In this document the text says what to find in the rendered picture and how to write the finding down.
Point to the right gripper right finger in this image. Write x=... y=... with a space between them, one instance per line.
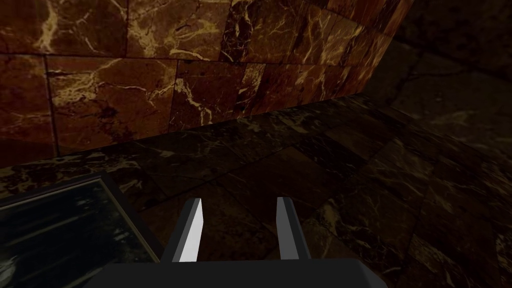
x=290 y=234

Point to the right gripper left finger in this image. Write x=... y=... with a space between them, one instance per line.
x=188 y=236

